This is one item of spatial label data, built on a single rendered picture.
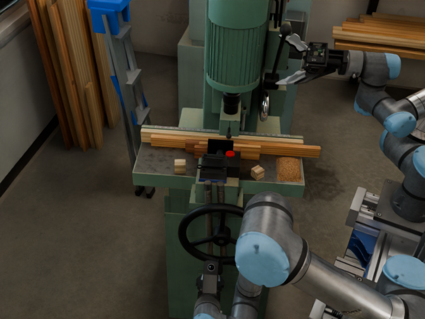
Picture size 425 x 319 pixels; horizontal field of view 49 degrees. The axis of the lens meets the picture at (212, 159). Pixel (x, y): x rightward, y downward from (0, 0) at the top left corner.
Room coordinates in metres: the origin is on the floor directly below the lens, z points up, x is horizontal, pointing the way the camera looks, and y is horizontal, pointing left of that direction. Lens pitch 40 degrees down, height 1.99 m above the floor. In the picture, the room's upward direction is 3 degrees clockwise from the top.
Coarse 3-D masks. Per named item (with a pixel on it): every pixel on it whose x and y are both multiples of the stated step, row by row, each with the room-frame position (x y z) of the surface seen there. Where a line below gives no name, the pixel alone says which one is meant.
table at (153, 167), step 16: (144, 144) 1.37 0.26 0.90; (144, 160) 1.28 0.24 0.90; (160, 160) 1.28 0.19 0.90; (192, 160) 1.29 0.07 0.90; (240, 160) 1.30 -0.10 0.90; (256, 160) 1.31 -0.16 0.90; (272, 160) 1.31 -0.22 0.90; (144, 176) 1.21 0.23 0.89; (160, 176) 1.21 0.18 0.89; (176, 176) 1.20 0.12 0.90; (192, 176) 1.21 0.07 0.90; (240, 176) 1.22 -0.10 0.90; (272, 176) 1.22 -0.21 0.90; (192, 192) 1.16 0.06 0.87; (240, 192) 1.17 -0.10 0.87; (256, 192) 1.19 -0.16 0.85; (288, 192) 1.19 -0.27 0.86; (192, 208) 1.11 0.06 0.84
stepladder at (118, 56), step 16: (96, 0) 2.07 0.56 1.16; (112, 0) 2.08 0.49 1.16; (128, 0) 2.16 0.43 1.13; (96, 16) 2.05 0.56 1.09; (112, 16) 2.04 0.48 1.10; (128, 16) 2.20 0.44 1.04; (96, 32) 2.06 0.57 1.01; (112, 32) 2.04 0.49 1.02; (128, 32) 2.15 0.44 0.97; (112, 48) 2.03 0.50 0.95; (128, 48) 2.17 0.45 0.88; (112, 64) 2.04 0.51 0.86; (128, 64) 2.21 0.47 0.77; (112, 80) 2.04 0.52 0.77; (128, 80) 2.08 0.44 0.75; (128, 96) 2.04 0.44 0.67; (128, 112) 2.01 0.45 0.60; (144, 112) 2.15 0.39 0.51; (128, 128) 2.05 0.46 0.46; (128, 144) 2.03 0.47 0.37
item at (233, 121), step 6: (222, 102) 1.42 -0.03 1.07; (240, 102) 1.43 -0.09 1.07; (222, 108) 1.38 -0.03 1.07; (240, 108) 1.39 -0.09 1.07; (222, 114) 1.35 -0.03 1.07; (222, 120) 1.31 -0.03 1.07; (228, 120) 1.31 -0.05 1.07; (234, 120) 1.31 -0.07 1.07; (240, 120) 1.33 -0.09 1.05; (222, 126) 1.31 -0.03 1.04; (228, 126) 1.31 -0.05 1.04; (234, 126) 1.31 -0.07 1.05; (222, 132) 1.31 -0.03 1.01; (234, 132) 1.31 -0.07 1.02
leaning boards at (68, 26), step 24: (48, 0) 2.44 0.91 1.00; (72, 0) 2.55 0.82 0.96; (48, 24) 2.48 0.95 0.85; (72, 24) 2.49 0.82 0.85; (48, 48) 2.47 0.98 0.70; (72, 48) 2.44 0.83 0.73; (96, 48) 2.66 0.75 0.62; (48, 72) 2.41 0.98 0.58; (72, 72) 2.44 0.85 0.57; (96, 72) 2.81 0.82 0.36; (72, 96) 2.39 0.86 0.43; (96, 96) 2.66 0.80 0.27; (72, 120) 2.46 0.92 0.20; (96, 120) 2.44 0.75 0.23; (72, 144) 2.45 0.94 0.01; (96, 144) 2.41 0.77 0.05
